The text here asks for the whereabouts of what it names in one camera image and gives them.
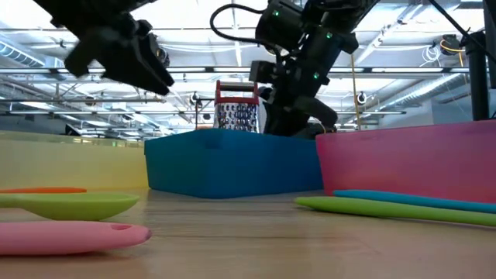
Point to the green silicone spatula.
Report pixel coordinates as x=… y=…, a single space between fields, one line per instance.
x=387 y=209

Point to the pink plastic bin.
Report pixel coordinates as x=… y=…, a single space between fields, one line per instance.
x=407 y=162

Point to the black aluminium rig frame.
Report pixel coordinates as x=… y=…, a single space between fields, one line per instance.
x=478 y=77

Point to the pink silicone spatula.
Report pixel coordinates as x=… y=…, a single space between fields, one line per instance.
x=66 y=236

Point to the white pillar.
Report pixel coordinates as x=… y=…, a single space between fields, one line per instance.
x=262 y=116

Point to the red silicone spatula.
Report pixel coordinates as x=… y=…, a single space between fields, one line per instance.
x=42 y=190

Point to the blue plastic bin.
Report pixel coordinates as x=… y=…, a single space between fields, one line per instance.
x=232 y=166

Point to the yellow plastic bin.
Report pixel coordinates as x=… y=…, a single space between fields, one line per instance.
x=73 y=162

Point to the long ceiling light bar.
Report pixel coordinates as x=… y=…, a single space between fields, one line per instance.
x=387 y=69

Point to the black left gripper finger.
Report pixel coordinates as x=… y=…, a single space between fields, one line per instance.
x=124 y=66
x=155 y=62

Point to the lime green spoon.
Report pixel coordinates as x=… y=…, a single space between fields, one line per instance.
x=69 y=205

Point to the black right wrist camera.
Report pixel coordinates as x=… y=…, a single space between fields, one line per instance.
x=263 y=71

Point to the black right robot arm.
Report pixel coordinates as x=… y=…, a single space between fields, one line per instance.
x=321 y=23

